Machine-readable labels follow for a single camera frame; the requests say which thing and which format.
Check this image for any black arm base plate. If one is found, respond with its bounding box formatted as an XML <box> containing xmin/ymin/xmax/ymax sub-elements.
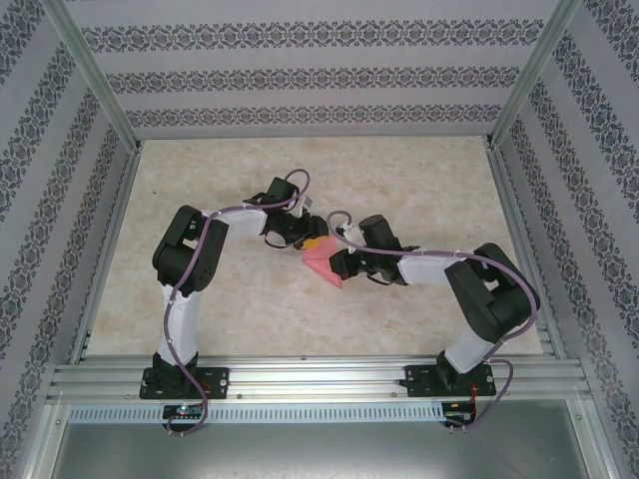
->
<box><xmin>404</xmin><ymin>363</ymin><xmax>496</xmax><ymax>399</ymax></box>
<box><xmin>141</xmin><ymin>367</ymin><xmax>231</xmax><ymax>400</ymax></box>

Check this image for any slotted cable duct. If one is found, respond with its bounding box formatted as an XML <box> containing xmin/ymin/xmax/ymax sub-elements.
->
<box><xmin>67</xmin><ymin>401</ymin><xmax>446</xmax><ymax>425</ymax></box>

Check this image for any small controller board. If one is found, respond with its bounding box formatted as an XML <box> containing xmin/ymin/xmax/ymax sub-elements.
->
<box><xmin>443</xmin><ymin>401</ymin><xmax>475</xmax><ymax>423</ymax></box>
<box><xmin>163</xmin><ymin>404</ymin><xmax>206</xmax><ymax>419</ymax></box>

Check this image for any aluminium mounting rail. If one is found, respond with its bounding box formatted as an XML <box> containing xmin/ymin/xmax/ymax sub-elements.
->
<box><xmin>47</xmin><ymin>353</ymin><xmax>593</xmax><ymax>404</ymax></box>

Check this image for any aluminium frame post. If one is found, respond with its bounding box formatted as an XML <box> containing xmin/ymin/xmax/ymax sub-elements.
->
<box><xmin>486</xmin><ymin>0</ymin><xmax>585</xmax><ymax>151</ymax></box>
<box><xmin>39</xmin><ymin>0</ymin><xmax>142</xmax><ymax>156</ymax></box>

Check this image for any grey metal shelf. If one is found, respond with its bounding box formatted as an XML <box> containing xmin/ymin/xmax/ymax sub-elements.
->
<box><xmin>47</xmin><ymin>398</ymin><xmax>613</xmax><ymax>479</ymax></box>

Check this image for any pink paper sheet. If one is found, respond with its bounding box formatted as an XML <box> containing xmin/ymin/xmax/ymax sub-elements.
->
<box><xmin>301</xmin><ymin>234</ymin><xmax>345</xmax><ymax>290</ymax></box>

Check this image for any aluminium side rail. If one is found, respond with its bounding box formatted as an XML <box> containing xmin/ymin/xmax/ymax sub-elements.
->
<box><xmin>484</xmin><ymin>139</ymin><xmax>570</xmax><ymax>360</ymax></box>
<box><xmin>67</xmin><ymin>142</ymin><xmax>145</xmax><ymax>365</ymax></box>

